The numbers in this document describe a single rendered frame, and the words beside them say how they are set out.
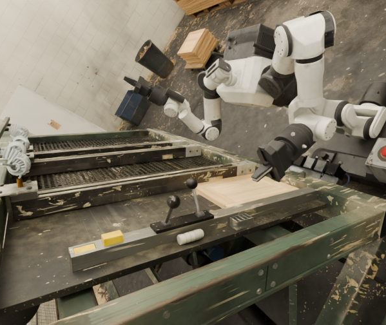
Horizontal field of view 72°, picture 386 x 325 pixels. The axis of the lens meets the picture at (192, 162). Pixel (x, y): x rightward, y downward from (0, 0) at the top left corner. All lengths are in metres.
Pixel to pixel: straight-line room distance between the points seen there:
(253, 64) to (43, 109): 4.13
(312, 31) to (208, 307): 0.68
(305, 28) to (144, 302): 0.71
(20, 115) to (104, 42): 2.52
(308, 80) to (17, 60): 5.86
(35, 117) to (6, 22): 2.08
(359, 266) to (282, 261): 0.53
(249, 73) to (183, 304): 0.85
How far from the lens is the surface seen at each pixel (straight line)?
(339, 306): 1.24
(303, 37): 0.76
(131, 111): 5.50
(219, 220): 0.88
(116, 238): 0.75
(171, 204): 0.71
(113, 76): 6.46
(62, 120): 4.93
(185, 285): 0.59
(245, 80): 1.13
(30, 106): 4.89
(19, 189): 1.03
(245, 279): 0.67
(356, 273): 1.23
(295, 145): 0.79
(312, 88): 0.80
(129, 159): 1.63
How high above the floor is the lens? 1.95
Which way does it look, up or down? 34 degrees down
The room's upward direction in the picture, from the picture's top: 59 degrees counter-clockwise
